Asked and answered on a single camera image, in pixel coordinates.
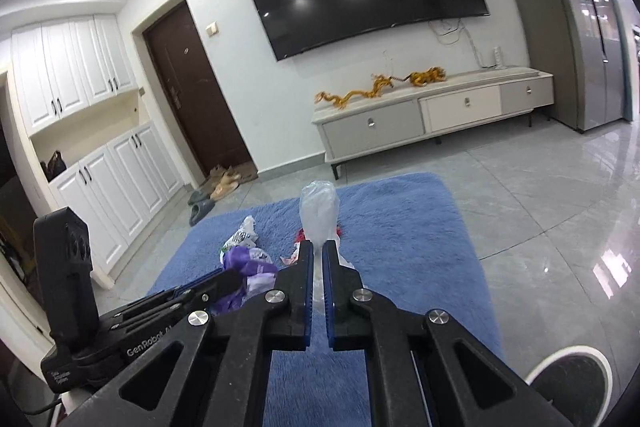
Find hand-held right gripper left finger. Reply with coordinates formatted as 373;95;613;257
60;239;316;427

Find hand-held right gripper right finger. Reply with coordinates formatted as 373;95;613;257
322;239;576;427

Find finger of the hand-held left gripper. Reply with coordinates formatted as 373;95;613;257
145;273;223;300
112;268;245;323

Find purple plastic wrapper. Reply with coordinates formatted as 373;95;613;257
210;247;279;314

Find clear plastic bag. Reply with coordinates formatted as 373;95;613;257
298;180;341;244

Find white trash bin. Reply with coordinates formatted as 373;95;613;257
525;345;615;427

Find white green-printed plastic bag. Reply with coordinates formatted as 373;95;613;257
217;215;261;254

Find red paper package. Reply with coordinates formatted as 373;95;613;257
294;227;345;254

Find blue fluffy mat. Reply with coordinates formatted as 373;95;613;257
145;172;503;427

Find slippers by door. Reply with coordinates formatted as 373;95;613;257
200;161;260;188

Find dark handbag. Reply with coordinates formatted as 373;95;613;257
45;150;68;182

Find grey white television cabinet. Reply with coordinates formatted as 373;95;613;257
310;65;555;180

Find dark brown door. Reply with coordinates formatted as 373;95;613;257
142;3;254;188

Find golden dragon figurine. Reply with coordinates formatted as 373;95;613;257
314;75;397;109

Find white cabinets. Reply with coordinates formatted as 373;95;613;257
0;14;186;294

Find golden tiger figurine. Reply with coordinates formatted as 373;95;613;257
408;67;447;87

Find grey refrigerator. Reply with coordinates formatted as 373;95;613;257
481;0;640;136

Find television cable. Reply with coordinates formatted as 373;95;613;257
429;17;490;70

